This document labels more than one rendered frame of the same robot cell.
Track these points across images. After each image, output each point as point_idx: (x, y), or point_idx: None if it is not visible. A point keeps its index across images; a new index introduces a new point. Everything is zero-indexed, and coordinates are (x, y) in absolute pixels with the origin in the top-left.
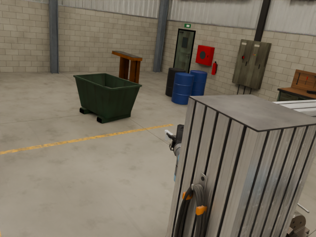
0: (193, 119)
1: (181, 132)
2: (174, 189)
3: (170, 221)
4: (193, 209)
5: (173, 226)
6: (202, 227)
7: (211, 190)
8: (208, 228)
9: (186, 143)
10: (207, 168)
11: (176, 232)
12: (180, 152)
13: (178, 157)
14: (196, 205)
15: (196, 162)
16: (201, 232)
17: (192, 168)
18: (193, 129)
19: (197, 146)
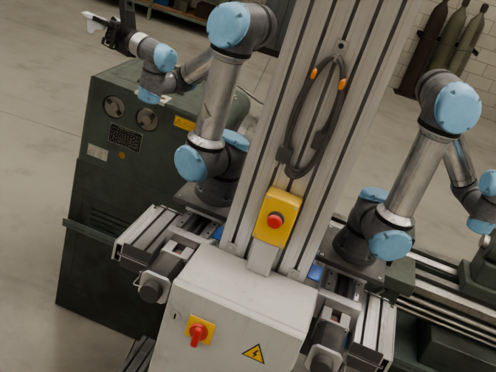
0: None
1: (131, 12)
2: (273, 77)
3: (261, 125)
4: (317, 91)
5: (267, 130)
6: (341, 105)
7: (354, 57)
8: (344, 105)
9: (307, 4)
10: (349, 31)
11: (293, 128)
12: (292, 19)
13: (155, 55)
14: (323, 83)
15: (328, 27)
16: (339, 111)
17: (317, 37)
18: None
19: (331, 5)
